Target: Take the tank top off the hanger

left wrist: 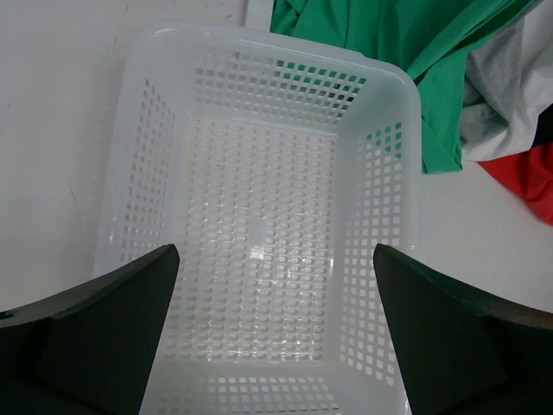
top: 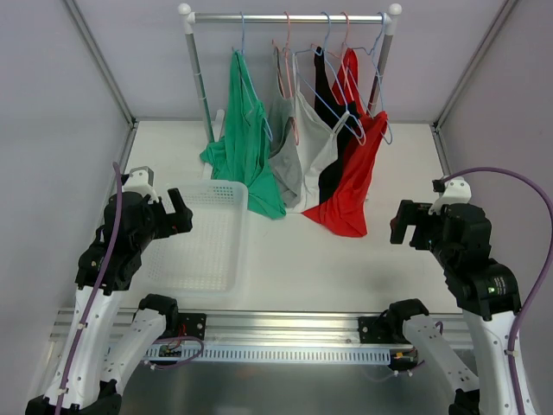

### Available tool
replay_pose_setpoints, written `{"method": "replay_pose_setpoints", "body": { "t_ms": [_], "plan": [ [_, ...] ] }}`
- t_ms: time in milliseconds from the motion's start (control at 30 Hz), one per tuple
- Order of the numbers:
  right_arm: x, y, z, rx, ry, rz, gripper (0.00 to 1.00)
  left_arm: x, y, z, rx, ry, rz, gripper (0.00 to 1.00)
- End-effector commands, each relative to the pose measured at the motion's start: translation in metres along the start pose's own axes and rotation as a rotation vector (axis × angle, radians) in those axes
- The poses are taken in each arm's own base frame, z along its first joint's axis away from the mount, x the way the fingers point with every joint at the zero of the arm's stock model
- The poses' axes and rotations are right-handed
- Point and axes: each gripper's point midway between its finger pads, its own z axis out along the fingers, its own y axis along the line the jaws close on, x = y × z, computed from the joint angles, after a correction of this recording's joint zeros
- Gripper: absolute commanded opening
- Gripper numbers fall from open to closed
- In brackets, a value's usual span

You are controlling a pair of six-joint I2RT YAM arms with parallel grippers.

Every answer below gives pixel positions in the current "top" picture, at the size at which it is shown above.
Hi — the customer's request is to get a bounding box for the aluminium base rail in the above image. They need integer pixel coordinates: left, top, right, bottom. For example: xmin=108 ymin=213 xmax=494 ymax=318
xmin=49 ymin=307 xmax=476 ymax=347

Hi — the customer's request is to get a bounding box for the white plastic basket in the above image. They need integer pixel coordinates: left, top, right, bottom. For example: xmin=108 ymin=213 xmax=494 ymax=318
xmin=136 ymin=179 xmax=248 ymax=299

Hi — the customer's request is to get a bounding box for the pink hanger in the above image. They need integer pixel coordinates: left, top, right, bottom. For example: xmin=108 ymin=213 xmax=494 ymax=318
xmin=327 ymin=11 xmax=368 ymax=146
xmin=269 ymin=11 xmax=298 ymax=155

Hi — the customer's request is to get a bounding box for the black tank top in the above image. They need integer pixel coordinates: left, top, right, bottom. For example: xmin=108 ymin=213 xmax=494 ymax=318
xmin=313 ymin=46 xmax=368 ymax=207

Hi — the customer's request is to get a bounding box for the white tank top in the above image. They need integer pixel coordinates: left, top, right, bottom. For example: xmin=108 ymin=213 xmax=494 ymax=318
xmin=286 ymin=54 xmax=351 ymax=214

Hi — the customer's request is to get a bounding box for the white slotted cable duct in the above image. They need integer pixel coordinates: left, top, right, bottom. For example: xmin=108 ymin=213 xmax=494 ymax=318
xmin=144 ymin=345 xmax=392 ymax=365

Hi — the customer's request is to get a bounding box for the pink hanger under grey top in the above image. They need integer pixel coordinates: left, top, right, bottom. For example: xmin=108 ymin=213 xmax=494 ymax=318
xmin=269 ymin=11 xmax=298 ymax=155

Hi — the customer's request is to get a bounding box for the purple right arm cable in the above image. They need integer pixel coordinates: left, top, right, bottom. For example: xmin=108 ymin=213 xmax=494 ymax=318
xmin=440 ymin=166 xmax=553 ymax=415

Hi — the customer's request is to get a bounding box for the aluminium frame left post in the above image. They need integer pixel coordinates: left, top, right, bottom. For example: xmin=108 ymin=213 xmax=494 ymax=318
xmin=63 ymin=0 xmax=138 ymax=131

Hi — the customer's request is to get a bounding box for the blue hanger under white top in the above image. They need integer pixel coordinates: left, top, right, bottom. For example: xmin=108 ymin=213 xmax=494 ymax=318
xmin=292 ymin=11 xmax=365 ymax=145

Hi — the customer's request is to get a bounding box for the red tank top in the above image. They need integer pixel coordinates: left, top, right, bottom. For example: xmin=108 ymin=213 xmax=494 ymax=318
xmin=303 ymin=51 xmax=388 ymax=238

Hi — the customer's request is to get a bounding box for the metal clothes rack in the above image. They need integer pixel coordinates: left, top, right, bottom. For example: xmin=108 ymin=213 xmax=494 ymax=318
xmin=177 ymin=3 xmax=404 ymax=202

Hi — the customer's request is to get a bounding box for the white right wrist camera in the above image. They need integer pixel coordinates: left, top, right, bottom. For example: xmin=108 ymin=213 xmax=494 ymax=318
xmin=429 ymin=176 xmax=472 ymax=215

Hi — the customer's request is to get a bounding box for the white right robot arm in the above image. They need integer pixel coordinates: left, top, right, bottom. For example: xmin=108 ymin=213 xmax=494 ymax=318
xmin=359 ymin=200 xmax=536 ymax=414

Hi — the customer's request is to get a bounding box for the aluminium frame post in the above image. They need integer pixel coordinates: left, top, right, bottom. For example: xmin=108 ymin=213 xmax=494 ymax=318
xmin=431 ymin=0 xmax=519 ymax=133
xmin=63 ymin=0 xmax=138 ymax=131

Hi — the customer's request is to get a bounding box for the grey tank top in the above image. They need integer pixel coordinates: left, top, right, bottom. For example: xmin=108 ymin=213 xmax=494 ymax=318
xmin=268 ymin=47 xmax=302 ymax=208

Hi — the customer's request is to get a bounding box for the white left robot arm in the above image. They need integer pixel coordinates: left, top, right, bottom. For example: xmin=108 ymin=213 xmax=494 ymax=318
xmin=25 ymin=188 xmax=193 ymax=414

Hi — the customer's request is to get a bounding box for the blue hanger under green top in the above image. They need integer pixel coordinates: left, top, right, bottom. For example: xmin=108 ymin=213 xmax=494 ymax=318
xmin=232 ymin=12 xmax=273 ymax=142

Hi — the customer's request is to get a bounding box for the green tank top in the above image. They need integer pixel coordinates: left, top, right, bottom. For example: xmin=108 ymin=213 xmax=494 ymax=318
xmin=200 ymin=53 xmax=286 ymax=220

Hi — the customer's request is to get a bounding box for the blue hanger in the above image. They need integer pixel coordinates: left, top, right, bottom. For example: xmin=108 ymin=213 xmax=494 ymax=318
xmin=347 ymin=11 xmax=394 ymax=145
xmin=292 ymin=11 xmax=365 ymax=145
xmin=232 ymin=12 xmax=273 ymax=142

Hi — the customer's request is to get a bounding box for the aluminium frame right post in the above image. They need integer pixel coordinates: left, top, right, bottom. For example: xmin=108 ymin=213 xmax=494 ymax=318
xmin=431 ymin=0 xmax=519 ymax=133

